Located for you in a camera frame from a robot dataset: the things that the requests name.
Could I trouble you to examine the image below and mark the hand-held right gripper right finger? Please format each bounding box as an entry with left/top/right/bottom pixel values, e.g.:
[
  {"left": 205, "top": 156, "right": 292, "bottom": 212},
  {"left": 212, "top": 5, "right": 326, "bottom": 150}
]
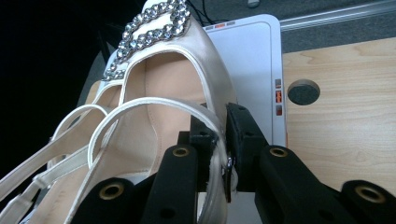
[{"left": 225, "top": 102, "right": 271, "bottom": 193}]

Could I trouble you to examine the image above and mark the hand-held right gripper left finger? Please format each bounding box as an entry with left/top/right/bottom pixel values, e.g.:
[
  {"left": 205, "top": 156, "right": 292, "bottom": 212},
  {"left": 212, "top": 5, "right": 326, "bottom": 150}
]
[{"left": 177, "top": 115, "right": 219, "bottom": 193}]

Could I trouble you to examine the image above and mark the white satin rhinestone strap shoe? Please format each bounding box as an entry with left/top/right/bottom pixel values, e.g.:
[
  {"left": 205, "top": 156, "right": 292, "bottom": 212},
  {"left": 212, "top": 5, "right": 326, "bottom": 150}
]
[
  {"left": 64, "top": 0, "right": 239, "bottom": 224},
  {"left": 0, "top": 81, "right": 123, "bottom": 224}
]

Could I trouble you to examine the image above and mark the white board with grey rim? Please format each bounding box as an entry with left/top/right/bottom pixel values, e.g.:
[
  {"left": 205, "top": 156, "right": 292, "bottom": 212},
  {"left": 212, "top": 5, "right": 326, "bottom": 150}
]
[{"left": 199, "top": 13, "right": 288, "bottom": 224}]

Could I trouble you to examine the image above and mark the black cable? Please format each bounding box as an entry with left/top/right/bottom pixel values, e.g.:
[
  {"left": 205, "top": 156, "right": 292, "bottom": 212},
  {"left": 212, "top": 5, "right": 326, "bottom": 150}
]
[{"left": 188, "top": 0, "right": 219, "bottom": 28}]

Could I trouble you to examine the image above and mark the silver metal rail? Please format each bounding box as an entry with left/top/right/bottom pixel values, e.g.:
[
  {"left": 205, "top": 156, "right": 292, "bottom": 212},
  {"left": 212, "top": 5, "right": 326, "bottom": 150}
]
[{"left": 279, "top": 0, "right": 396, "bottom": 33}]

